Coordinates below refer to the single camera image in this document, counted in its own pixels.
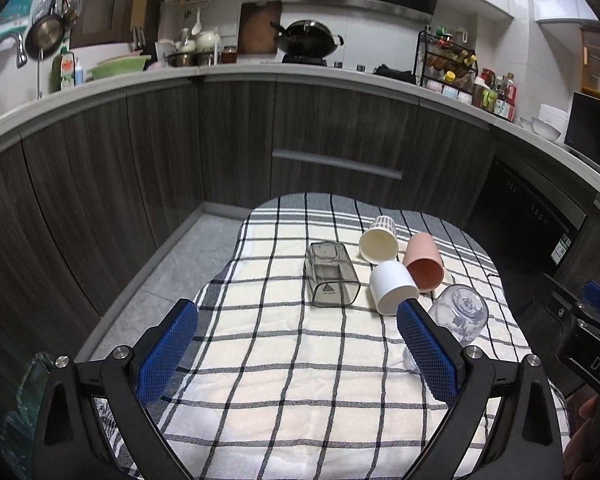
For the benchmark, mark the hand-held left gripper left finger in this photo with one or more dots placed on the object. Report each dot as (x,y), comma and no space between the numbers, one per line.
(167,352)

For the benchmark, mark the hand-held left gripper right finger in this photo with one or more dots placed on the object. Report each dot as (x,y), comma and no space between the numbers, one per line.
(427,355)

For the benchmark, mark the clear glass cup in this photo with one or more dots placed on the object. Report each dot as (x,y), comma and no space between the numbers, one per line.
(459,315)

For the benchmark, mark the white cup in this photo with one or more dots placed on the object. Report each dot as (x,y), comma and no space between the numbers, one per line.
(391,287)

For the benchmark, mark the pink cup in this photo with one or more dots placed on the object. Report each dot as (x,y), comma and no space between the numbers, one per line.
(424,262)

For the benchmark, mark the cream ribbed cup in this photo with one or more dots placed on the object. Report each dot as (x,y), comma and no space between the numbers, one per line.
(378,245)

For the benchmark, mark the grey transparent square cup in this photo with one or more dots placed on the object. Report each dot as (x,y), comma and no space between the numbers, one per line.
(330,275)

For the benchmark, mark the person's right hand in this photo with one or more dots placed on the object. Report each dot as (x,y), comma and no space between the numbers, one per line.
(594,440)

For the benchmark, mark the black built-in dishwasher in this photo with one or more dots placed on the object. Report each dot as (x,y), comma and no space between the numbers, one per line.
(525,210)

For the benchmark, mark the black white checked cloth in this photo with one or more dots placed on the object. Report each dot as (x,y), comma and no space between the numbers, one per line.
(280,360)

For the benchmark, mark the clear plastic bag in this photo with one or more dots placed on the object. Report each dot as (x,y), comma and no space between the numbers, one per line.
(22,410)

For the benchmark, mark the black microwave oven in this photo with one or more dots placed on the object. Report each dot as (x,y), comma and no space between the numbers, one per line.
(592,132)

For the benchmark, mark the stack of white bowls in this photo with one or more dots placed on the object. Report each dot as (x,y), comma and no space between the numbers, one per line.
(542,129)

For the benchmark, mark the white round pot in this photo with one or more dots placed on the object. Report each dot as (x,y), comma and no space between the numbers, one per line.
(555,114)

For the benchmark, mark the dark wood kitchen cabinet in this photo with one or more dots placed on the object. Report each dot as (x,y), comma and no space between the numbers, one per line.
(130,160)

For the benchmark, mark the red label sauce bottle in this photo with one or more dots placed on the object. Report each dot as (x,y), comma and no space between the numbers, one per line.
(505,102)

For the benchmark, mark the dark oil bottle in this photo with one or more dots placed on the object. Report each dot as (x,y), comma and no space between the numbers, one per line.
(479,91)

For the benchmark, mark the dark cloth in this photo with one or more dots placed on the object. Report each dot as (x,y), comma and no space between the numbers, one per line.
(392,72)

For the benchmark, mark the green plastic bowl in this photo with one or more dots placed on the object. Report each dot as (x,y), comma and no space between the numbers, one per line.
(120,66)

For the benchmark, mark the blue white bottle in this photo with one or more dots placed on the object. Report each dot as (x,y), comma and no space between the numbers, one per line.
(79,74)

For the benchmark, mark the steel pot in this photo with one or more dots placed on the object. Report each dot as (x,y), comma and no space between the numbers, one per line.
(182,59)

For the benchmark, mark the green dish soap bottle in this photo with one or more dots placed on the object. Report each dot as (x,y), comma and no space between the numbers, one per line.
(64,72)

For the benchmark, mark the white teapot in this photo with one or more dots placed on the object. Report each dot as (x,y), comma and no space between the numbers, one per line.
(209,41)

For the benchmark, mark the gas stove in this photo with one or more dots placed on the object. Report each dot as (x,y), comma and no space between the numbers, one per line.
(305,60)

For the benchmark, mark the white ladle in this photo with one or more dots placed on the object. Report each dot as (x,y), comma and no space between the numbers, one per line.
(196,25)

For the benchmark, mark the brown wooden cutting board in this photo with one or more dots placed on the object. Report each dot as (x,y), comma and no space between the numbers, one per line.
(257,27)

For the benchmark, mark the black wok with lid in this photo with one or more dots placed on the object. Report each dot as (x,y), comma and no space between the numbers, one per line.
(307,37)

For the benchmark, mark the hanging steel pan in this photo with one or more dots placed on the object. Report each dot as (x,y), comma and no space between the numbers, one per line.
(44,32)

